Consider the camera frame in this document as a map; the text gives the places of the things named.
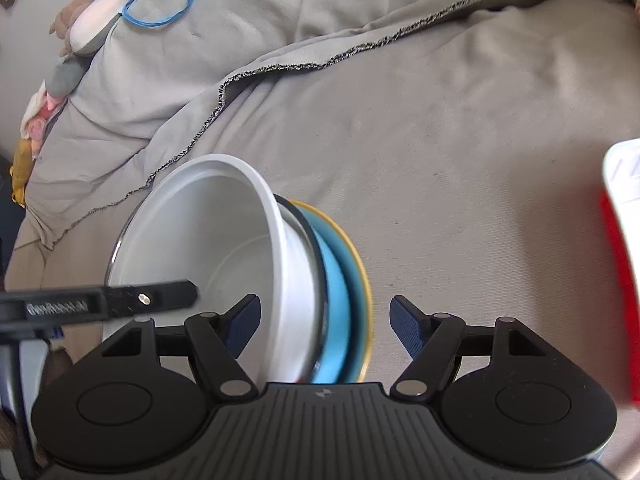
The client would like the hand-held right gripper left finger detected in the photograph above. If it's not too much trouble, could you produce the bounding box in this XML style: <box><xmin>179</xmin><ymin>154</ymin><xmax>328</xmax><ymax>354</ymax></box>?
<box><xmin>102</xmin><ymin>294</ymin><xmax>262</xmax><ymax>402</ymax></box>

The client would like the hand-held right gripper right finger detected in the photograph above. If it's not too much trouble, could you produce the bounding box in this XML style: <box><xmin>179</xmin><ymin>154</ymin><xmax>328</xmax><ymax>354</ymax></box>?
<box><xmin>389</xmin><ymin>296</ymin><xmax>546</xmax><ymax>403</ymax></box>

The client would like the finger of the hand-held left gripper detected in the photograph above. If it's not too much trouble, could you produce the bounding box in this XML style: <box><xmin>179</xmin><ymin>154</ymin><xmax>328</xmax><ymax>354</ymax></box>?
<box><xmin>102</xmin><ymin>281</ymin><xmax>199</xmax><ymax>320</ymax></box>

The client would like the white bowl with yellow rim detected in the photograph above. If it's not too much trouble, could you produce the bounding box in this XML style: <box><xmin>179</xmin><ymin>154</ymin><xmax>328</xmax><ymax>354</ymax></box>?
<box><xmin>290</xmin><ymin>200</ymin><xmax>374</xmax><ymax>385</ymax></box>

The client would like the blue bowl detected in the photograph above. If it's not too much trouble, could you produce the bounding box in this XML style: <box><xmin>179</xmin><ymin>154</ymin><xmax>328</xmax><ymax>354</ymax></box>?
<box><xmin>106</xmin><ymin>194</ymin><xmax>352</xmax><ymax>386</ymax></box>

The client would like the white plastic tray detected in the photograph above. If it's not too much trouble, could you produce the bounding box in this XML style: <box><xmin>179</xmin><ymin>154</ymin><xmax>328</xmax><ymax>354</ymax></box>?
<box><xmin>599</xmin><ymin>140</ymin><xmax>640</xmax><ymax>404</ymax></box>

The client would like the yellow plush toy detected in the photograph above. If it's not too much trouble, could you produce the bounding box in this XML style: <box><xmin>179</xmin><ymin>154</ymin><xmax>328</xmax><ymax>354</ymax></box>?
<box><xmin>10</xmin><ymin>137</ymin><xmax>37</xmax><ymax>207</ymax></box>

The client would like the grey sofa cover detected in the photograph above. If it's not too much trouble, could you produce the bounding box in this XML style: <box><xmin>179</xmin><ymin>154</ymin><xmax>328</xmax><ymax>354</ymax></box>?
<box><xmin>5</xmin><ymin>0</ymin><xmax>640</xmax><ymax>391</ymax></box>

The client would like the grey plush toy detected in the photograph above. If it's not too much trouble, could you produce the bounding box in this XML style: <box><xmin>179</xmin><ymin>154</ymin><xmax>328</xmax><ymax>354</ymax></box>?
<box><xmin>44</xmin><ymin>54</ymin><xmax>94</xmax><ymax>99</ymax></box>

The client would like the white plush toy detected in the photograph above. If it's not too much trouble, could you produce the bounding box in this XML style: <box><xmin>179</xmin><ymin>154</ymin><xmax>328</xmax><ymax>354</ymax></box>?
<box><xmin>69</xmin><ymin>0</ymin><xmax>139</xmax><ymax>56</ymax></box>

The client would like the brown bear plush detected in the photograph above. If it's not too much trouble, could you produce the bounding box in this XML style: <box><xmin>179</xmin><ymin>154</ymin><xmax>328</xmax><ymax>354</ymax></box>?
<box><xmin>49</xmin><ymin>0</ymin><xmax>96</xmax><ymax>57</ymax></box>

